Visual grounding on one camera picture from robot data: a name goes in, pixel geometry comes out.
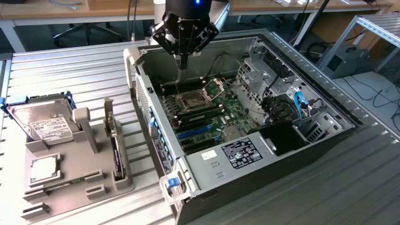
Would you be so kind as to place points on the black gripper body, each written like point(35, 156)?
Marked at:
point(187, 11)

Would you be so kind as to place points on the low-profile graphics card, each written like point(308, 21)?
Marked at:
point(116, 152)

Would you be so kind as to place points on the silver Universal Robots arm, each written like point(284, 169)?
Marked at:
point(223, 12)

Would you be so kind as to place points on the black office chair base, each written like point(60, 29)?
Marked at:
point(266, 17)
point(63, 35)

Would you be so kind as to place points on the black RAM slot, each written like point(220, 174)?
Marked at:
point(190, 87)
point(187, 82)

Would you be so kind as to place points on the silver disk bay cage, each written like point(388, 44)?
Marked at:
point(250, 77)

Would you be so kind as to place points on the metal socket cover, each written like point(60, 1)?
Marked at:
point(214, 87)

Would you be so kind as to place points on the thin socket locking lever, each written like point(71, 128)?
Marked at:
point(176, 90)

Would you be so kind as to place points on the CPU socket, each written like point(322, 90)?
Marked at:
point(191, 100)

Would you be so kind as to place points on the black slanted pole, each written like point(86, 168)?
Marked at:
point(312, 22)

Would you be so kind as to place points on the green Dell motherboard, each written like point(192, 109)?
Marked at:
point(232, 110)

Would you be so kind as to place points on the black labelled RAM stick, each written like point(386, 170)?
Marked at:
point(200, 117)

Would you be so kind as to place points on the blue card retainer strip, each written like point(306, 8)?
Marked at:
point(152, 123)

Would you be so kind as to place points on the blue expansion slot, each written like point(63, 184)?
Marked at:
point(194, 132)

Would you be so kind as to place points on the silver chipset heatsink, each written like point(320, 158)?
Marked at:
point(235, 132)

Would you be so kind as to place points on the grey equipment box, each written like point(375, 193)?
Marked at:
point(347, 61)

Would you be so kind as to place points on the black slot with blue latch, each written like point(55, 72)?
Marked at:
point(200, 141)

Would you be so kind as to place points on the black expansion slot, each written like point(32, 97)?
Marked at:
point(203, 147)

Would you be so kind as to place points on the silver hard disk drive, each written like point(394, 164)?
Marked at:
point(40, 117)

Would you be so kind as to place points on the blue disk caddy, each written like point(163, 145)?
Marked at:
point(3, 104)

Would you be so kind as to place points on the silver power supply unit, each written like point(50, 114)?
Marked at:
point(206, 173)

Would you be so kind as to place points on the grey parts rack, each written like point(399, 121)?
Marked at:
point(75, 161)

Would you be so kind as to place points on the blue case latch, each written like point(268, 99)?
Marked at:
point(172, 182)

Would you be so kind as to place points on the open black PC case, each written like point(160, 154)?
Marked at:
point(238, 187)

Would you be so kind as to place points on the silver CPU chip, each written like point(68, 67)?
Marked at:
point(46, 168)

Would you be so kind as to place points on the green RAM stick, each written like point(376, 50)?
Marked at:
point(68, 182)

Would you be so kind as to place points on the wooden desk white frame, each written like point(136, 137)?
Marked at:
point(31, 11)
point(266, 5)

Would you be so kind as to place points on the aluminium frame table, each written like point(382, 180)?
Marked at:
point(375, 25)

